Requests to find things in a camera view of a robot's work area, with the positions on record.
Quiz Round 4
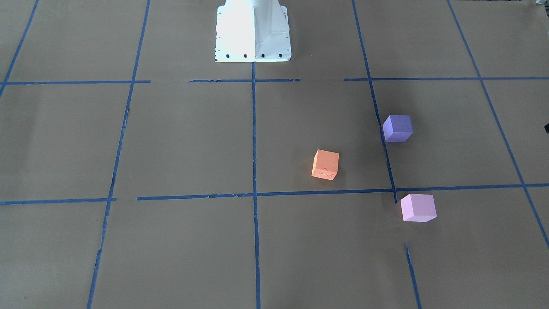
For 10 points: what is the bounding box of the orange foam cube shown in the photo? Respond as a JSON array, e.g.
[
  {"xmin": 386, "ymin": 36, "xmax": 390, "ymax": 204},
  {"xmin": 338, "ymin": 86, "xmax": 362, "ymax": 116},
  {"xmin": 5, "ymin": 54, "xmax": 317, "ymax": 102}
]
[{"xmin": 311, "ymin": 149, "xmax": 340, "ymax": 180}]

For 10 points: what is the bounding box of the dark purple foam cube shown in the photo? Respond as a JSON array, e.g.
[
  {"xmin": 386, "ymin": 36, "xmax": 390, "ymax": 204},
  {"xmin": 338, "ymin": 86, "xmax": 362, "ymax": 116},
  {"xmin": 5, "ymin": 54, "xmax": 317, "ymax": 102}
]
[{"xmin": 382, "ymin": 115, "xmax": 413, "ymax": 142}]

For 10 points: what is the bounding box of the pink foam cube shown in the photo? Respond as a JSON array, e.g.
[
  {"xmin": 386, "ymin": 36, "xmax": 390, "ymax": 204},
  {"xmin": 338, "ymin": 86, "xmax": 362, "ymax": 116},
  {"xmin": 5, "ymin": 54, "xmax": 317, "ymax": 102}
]
[{"xmin": 400, "ymin": 194, "xmax": 437, "ymax": 222}]

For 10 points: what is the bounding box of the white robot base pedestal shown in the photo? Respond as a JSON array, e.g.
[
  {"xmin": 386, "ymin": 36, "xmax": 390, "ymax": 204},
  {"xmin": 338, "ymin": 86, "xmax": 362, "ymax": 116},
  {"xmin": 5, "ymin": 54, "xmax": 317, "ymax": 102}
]
[{"xmin": 214, "ymin": 0, "xmax": 292, "ymax": 63}]

